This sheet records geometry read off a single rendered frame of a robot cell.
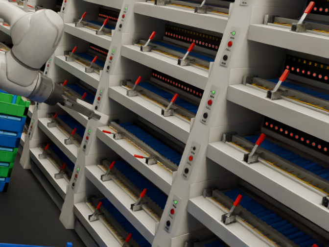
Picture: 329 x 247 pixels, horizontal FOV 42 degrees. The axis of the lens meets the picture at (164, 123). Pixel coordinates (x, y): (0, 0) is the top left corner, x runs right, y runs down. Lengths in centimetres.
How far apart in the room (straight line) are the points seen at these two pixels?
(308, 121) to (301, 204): 20
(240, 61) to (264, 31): 12
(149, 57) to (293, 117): 72
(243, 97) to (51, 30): 58
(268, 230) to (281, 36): 53
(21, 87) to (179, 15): 61
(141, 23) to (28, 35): 72
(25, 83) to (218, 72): 59
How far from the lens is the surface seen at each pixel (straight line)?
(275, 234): 123
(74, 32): 236
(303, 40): 117
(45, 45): 130
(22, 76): 135
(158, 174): 150
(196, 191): 137
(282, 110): 116
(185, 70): 147
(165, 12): 167
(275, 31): 124
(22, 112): 218
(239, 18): 135
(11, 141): 221
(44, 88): 140
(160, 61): 160
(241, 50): 131
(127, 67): 191
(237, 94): 128
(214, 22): 143
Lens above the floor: 93
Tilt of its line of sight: 10 degrees down
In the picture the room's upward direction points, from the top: 18 degrees clockwise
